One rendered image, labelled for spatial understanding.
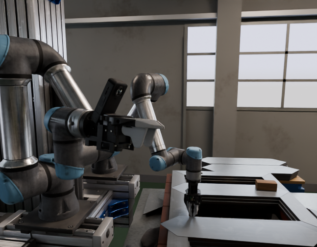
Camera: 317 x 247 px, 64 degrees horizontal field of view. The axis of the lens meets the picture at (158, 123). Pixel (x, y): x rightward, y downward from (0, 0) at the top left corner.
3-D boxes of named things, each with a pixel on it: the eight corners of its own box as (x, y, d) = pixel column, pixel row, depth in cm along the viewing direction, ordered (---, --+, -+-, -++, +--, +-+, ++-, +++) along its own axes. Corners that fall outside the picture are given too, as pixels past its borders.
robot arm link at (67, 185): (80, 185, 101) (79, 152, 98) (49, 198, 90) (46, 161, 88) (61, 179, 107) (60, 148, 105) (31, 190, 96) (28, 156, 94)
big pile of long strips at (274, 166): (283, 164, 235) (284, 159, 234) (304, 181, 196) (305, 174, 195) (197, 162, 242) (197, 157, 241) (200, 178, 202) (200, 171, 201)
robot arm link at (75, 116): (92, 109, 69) (66, 107, 62) (104, 110, 66) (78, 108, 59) (90, 136, 69) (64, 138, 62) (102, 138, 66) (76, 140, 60)
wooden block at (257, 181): (274, 187, 166) (275, 180, 165) (277, 191, 160) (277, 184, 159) (255, 186, 168) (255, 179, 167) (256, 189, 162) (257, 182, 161)
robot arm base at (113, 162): (86, 173, 143) (85, 156, 141) (96, 164, 157) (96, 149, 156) (112, 175, 140) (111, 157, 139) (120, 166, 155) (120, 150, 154)
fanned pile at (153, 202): (165, 194, 199) (165, 189, 199) (162, 221, 161) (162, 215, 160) (149, 193, 200) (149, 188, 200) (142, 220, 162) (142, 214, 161)
